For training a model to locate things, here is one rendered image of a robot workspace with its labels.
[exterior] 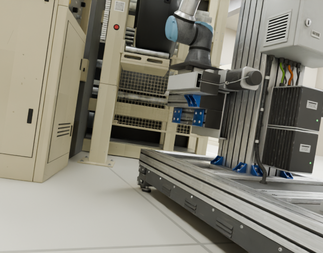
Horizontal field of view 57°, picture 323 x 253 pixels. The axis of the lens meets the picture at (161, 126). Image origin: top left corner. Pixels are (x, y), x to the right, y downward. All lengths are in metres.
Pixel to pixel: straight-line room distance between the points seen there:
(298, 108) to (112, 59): 1.49
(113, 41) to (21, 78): 0.96
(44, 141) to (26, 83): 0.30
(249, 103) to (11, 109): 1.16
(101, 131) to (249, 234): 1.62
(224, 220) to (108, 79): 1.59
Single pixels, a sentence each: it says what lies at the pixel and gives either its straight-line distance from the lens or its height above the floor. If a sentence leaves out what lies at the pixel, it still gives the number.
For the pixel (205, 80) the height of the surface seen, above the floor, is 0.60.
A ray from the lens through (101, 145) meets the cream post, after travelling 2.34.
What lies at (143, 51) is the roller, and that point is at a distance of 2.29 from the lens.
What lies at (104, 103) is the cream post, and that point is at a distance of 2.33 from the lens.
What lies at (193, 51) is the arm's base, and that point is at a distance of 1.62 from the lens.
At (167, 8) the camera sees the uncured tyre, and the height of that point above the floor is 1.19.
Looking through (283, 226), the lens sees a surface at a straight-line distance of 0.85.
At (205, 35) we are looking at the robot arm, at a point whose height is 0.88.
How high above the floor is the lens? 0.40
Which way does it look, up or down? 1 degrees down
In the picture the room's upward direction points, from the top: 9 degrees clockwise
